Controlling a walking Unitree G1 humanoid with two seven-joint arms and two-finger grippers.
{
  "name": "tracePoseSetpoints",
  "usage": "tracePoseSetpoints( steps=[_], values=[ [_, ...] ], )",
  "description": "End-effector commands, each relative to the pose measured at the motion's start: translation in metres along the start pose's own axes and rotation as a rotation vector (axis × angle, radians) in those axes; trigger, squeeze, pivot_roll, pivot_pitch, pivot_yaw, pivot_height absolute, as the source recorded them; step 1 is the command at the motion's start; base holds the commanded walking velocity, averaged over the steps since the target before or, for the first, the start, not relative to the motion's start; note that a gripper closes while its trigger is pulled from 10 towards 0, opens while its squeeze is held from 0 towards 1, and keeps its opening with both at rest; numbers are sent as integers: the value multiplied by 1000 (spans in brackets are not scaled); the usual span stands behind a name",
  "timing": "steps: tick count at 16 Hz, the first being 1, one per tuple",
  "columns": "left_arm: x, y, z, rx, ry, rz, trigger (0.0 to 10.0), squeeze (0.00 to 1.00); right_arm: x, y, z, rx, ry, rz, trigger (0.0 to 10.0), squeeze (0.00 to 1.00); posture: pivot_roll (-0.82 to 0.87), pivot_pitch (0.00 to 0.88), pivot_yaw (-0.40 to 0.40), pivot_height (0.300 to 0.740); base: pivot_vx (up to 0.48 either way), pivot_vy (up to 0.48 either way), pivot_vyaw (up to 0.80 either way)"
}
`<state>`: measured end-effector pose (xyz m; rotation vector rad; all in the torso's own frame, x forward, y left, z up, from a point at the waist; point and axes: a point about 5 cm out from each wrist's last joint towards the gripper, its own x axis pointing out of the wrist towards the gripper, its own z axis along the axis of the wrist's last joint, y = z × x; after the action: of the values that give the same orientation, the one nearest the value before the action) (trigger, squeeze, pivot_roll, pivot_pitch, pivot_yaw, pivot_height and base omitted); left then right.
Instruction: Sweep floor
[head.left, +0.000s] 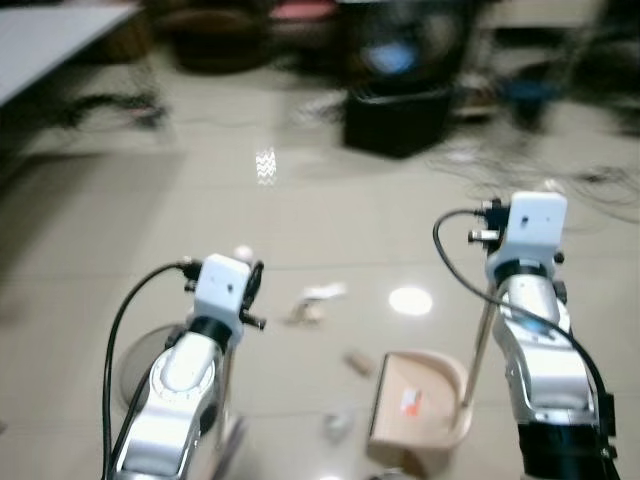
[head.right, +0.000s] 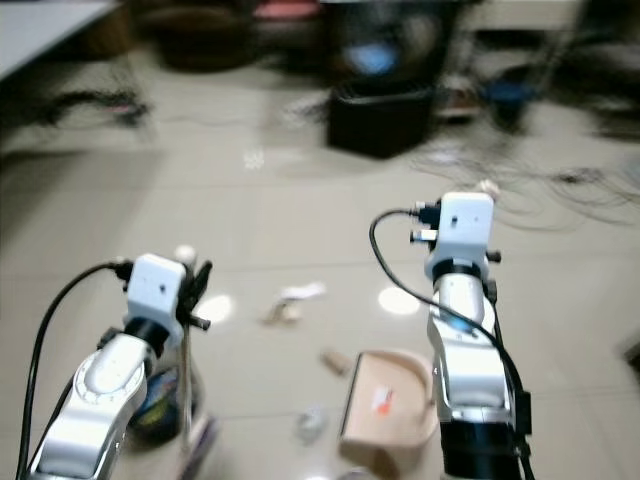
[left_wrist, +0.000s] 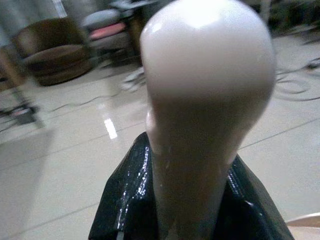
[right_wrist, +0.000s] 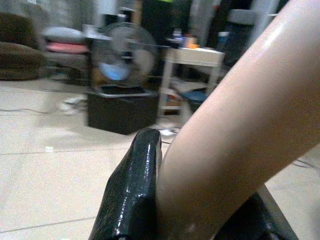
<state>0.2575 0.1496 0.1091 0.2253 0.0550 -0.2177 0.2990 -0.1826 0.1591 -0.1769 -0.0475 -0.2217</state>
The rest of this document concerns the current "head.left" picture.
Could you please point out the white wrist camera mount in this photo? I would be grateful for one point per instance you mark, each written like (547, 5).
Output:
(222, 285)
(535, 225)

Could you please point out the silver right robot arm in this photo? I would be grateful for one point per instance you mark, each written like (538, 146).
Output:
(535, 370)

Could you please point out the white table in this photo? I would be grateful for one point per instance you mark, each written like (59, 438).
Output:
(50, 35)

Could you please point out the crumpled grey litter piece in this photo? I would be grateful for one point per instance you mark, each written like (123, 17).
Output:
(337, 427)

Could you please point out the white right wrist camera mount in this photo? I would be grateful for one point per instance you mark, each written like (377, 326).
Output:
(535, 225)

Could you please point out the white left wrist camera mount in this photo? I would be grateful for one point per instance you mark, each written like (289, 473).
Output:
(222, 285)

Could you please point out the black box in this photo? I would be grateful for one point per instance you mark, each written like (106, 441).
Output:
(397, 122)

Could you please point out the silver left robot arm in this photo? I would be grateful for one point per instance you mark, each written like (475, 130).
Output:
(180, 400)

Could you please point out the white paper scrap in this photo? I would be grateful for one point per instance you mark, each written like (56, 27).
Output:
(318, 300)

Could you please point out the light blue item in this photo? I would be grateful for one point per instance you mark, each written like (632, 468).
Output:
(390, 60)

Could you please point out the dark blue item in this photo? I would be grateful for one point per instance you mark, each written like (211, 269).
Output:
(528, 98)

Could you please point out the small white paper ball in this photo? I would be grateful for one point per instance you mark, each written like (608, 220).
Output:
(243, 253)

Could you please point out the small brown litter piece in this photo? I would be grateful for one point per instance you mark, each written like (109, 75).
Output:
(358, 363)

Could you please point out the red cushion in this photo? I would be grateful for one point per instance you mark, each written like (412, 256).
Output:
(303, 9)

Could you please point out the dark brown chair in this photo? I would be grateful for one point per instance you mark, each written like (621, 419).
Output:
(215, 45)

